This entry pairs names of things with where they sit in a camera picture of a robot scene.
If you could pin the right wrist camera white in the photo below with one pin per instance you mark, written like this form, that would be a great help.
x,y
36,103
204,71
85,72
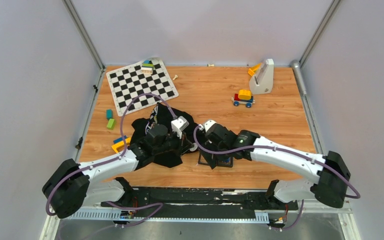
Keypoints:
x,y
208,124

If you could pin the blue toy block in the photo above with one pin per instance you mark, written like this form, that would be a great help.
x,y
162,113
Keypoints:
x,y
120,139

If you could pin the aluminium rail frame front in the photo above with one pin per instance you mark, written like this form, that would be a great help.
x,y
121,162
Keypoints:
x,y
312,221

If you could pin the black square frame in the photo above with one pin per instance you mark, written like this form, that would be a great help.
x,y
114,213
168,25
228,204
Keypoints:
x,y
204,158
227,166

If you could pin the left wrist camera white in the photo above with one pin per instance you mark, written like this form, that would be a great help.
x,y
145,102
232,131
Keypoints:
x,y
178,125

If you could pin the toy car with yellow block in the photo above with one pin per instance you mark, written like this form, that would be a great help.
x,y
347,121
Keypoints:
x,y
243,96

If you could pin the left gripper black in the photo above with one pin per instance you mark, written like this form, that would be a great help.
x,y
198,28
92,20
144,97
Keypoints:
x,y
183,144

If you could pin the orange plastic piece behind stand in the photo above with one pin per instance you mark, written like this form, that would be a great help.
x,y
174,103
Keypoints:
x,y
252,70

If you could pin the yellow triangular plastic tool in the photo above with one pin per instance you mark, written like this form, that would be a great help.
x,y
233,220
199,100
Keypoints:
x,y
118,147

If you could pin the black printed t-shirt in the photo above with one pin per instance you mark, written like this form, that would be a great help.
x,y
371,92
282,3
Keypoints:
x,y
150,135

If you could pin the white angled plastic stand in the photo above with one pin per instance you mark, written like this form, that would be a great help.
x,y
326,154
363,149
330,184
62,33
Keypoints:
x,y
263,80

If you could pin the black white chessboard mat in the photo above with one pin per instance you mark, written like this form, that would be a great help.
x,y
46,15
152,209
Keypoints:
x,y
129,81

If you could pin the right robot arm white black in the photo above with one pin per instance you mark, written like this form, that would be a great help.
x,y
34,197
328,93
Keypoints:
x,y
324,178

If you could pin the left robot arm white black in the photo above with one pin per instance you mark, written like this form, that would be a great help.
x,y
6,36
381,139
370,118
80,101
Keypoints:
x,y
74,185

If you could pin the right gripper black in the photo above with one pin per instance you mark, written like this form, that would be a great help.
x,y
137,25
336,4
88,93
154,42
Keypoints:
x,y
209,160

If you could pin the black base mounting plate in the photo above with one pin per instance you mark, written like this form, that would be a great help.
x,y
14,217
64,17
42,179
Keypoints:
x,y
204,203

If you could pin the green toy block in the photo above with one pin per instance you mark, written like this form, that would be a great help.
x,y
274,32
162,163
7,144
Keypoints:
x,y
111,124

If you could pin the stacked coloured toy blocks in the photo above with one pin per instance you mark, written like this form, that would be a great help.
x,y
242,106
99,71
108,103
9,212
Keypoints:
x,y
147,67

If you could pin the teal toy block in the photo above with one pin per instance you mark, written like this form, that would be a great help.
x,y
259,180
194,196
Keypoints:
x,y
109,114

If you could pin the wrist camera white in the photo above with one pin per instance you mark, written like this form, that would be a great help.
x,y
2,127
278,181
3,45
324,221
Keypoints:
x,y
178,125
208,124

